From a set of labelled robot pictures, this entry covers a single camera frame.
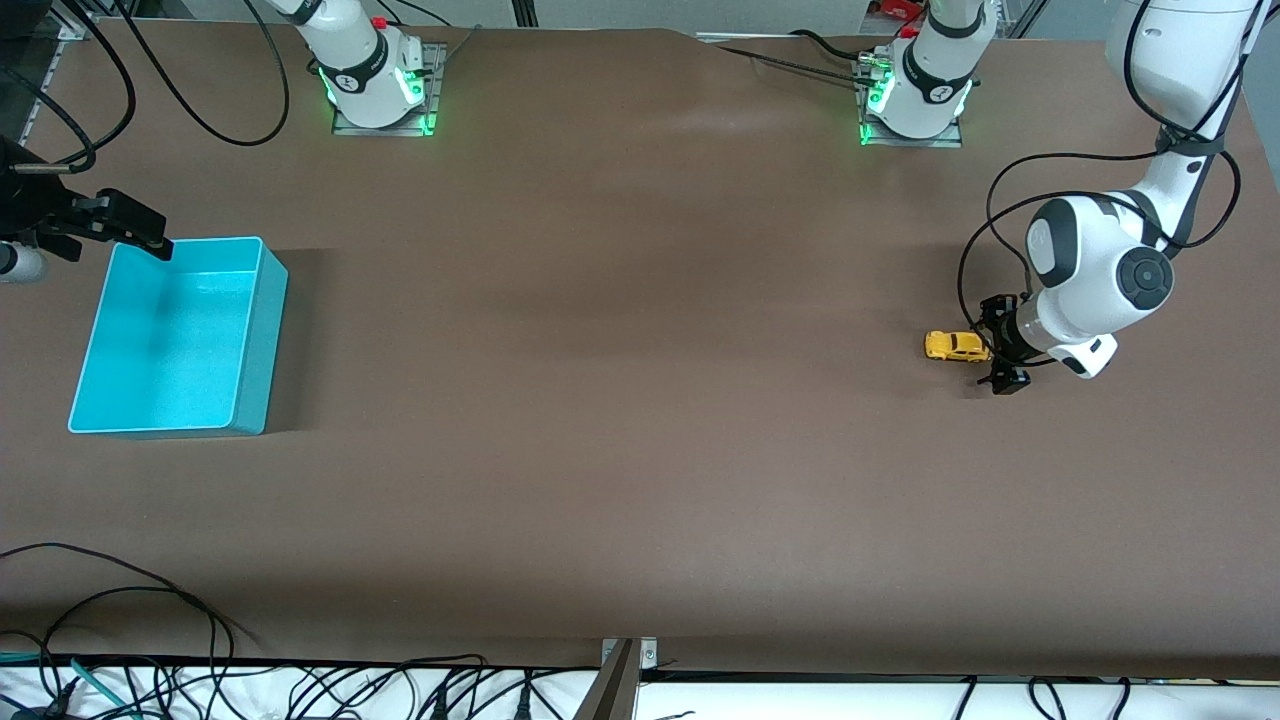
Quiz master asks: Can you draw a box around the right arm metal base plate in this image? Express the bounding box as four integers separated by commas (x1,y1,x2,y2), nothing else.
332,42,447,138

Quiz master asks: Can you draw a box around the black looping floor cable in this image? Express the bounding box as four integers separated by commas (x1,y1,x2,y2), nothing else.
0,542,263,691

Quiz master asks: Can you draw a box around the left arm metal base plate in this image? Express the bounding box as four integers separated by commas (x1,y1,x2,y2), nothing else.
858,55,967,149

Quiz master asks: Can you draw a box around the teal cable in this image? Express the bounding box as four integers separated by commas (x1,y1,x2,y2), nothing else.
0,650,117,719

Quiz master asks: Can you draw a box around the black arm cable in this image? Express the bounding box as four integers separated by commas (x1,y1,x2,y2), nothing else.
112,0,291,147
957,0,1263,346

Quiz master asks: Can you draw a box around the brown table cover sheet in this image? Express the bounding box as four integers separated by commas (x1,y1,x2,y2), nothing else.
0,20,1280,683

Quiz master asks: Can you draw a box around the teal plastic bin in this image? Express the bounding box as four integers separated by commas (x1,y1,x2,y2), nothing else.
67,236,290,438

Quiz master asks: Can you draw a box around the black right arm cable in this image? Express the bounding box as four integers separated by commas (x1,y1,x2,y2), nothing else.
112,0,291,147

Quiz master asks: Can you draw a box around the black base cable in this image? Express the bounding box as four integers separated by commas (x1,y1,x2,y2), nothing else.
715,28,886,89

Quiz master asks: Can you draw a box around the grey metal bar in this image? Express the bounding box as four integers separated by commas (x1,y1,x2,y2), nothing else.
572,640,638,720

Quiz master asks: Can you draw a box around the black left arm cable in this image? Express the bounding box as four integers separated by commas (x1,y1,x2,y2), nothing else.
957,0,1263,346

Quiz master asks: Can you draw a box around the silver metal bracket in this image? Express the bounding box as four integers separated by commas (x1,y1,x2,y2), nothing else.
600,637,659,671

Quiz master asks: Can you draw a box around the yellow beetle toy car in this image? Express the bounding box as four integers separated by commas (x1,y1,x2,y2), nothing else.
924,331,993,363

